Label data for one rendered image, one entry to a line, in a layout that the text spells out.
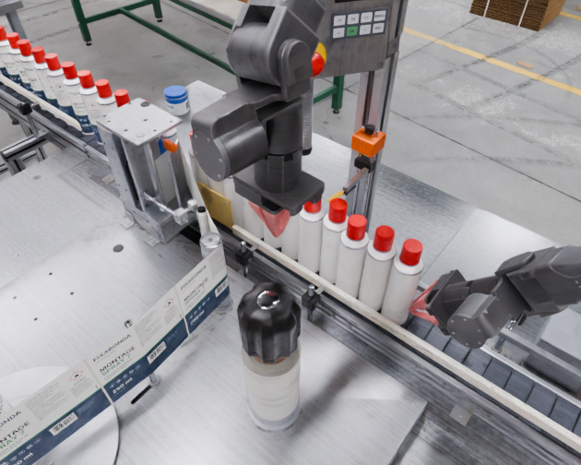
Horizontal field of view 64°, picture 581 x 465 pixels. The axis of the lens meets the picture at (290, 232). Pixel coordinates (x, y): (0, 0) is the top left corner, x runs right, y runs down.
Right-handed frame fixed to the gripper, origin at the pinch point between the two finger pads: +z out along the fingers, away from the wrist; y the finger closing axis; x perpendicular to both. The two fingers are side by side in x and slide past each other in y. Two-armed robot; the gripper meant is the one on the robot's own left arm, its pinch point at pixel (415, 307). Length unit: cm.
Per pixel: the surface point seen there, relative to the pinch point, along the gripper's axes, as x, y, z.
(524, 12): -16, -386, 119
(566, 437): 24.3, 5.1, -16.5
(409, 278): -7.3, 2.1, -5.9
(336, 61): -42.9, -5.2, -13.7
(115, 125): -61, 14, 23
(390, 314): -1.3, 2.7, 3.8
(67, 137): -80, 5, 73
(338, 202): -24.0, -0.8, 0.6
